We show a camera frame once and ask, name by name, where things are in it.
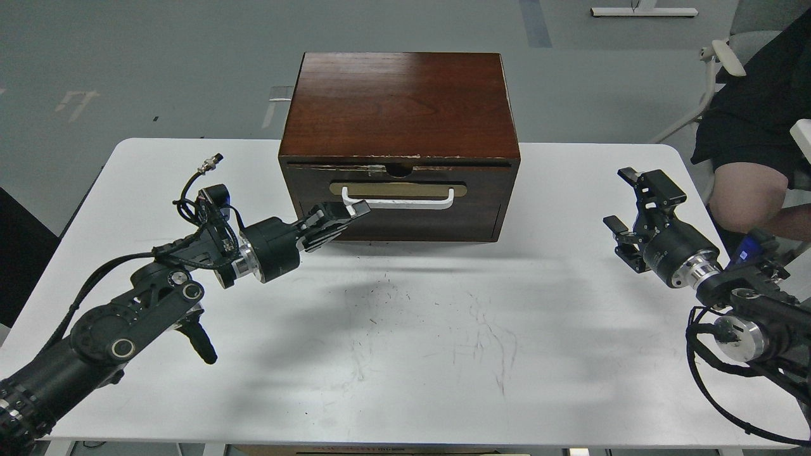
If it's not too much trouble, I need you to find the seated person in black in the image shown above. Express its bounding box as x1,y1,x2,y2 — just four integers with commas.
691,11,810,243

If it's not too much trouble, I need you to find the wooden drawer with white handle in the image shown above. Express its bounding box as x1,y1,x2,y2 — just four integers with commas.
282,162,517,242

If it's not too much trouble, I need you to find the dark wooden cabinet box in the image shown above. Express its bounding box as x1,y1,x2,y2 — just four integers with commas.
278,52,521,243

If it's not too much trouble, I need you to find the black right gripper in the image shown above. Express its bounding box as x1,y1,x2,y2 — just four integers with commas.
603,167,721,289

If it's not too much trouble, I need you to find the white office chair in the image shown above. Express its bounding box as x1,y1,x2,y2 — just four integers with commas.
653,1,809,196

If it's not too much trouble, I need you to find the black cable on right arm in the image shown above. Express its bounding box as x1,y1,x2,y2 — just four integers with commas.
685,307,811,447

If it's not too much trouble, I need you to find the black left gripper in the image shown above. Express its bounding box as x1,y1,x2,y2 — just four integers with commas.
239,200,371,283

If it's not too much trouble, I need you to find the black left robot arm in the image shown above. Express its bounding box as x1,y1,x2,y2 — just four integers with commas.
1,154,371,455

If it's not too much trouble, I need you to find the white desk base bar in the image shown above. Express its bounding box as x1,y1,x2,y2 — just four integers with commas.
590,1,699,18

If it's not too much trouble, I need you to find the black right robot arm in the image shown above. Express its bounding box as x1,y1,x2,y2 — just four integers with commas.
603,167,809,405

